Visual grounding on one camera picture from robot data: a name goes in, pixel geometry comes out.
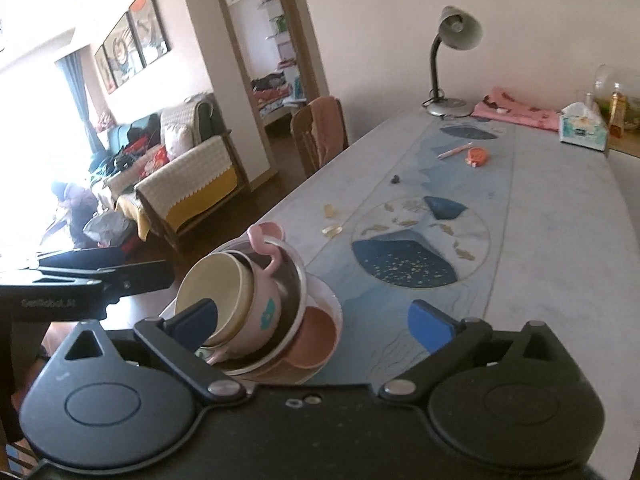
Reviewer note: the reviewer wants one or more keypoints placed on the small yellow wrapper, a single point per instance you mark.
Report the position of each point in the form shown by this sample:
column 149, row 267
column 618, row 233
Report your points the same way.
column 331, row 210
column 332, row 230

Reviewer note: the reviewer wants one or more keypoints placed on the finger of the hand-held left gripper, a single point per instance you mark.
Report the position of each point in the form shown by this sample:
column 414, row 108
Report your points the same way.
column 140, row 275
column 85, row 259

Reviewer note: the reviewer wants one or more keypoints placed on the bed with colourful bedding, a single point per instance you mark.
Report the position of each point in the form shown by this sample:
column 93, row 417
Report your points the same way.
column 272, row 92

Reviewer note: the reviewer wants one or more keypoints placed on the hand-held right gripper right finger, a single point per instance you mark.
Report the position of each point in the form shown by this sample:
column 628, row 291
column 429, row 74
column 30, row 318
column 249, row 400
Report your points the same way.
column 430, row 327

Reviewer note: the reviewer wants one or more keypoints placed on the pink bear-shaped plate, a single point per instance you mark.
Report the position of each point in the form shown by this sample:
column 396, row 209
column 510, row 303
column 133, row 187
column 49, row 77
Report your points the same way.
column 315, row 335

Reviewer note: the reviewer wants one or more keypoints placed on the orange small toy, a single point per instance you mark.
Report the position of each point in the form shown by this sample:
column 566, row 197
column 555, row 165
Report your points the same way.
column 476, row 156

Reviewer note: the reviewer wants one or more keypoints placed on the large steel bowl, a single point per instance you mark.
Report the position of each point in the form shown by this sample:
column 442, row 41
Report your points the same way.
column 295, row 285

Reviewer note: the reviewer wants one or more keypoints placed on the large glass jar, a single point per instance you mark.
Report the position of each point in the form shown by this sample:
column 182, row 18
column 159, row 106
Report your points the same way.
column 622, row 77

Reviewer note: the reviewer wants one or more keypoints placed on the pink pen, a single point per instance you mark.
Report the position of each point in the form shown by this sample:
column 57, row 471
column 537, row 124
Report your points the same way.
column 455, row 151

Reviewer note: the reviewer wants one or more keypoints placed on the framed wall picture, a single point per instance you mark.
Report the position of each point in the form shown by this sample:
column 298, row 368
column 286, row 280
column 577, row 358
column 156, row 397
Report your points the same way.
column 104, row 72
column 124, row 50
column 150, row 25

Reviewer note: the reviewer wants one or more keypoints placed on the sofa with cream cover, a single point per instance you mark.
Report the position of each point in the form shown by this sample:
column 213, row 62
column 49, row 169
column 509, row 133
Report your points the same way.
column 200, row 180

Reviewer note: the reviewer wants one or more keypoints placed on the blue patterned table runner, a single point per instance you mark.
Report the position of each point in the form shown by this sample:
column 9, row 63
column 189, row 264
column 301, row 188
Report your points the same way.
column 425, row 240

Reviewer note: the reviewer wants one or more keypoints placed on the wooden chair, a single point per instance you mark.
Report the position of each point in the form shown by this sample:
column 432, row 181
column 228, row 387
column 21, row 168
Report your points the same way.
column 15, row 460
column 302, row 140

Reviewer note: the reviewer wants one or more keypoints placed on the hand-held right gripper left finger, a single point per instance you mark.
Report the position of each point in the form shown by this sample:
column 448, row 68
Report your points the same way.
column 197, row 320

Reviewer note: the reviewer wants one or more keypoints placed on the grey desk lamp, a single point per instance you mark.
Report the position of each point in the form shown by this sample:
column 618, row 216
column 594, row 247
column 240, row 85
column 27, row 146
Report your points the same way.
column 457, row 27

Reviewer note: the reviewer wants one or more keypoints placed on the tissue box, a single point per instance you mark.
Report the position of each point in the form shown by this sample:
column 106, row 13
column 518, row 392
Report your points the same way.
column 582, row 132

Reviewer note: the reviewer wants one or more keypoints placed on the blue grey curtain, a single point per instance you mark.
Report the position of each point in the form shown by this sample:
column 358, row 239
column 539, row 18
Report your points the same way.
column 82, row 105

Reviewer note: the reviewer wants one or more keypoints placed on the small glass cup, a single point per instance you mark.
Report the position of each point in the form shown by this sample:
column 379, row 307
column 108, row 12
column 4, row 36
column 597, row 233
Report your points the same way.
column 584, row 99

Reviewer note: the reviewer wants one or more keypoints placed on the grey plastic bag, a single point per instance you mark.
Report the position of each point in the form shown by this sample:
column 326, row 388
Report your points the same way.
column 107, row 230

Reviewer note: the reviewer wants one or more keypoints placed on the cream bowl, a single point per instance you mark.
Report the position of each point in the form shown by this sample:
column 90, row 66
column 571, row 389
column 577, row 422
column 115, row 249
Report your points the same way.
column 225, row 290

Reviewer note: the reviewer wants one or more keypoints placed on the pile of clothes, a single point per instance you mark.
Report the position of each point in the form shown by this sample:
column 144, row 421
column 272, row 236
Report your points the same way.
column 130, row 155

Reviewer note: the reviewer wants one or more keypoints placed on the pink printed cloth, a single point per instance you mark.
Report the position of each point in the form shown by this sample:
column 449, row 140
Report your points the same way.
column 515, row 110

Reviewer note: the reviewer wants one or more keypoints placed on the amber liquid bottle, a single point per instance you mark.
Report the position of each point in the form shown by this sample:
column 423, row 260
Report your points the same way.
column 617, row 115

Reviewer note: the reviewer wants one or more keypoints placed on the pink towel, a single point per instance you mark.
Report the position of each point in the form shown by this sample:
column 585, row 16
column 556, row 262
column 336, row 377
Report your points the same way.
column 327, row 125

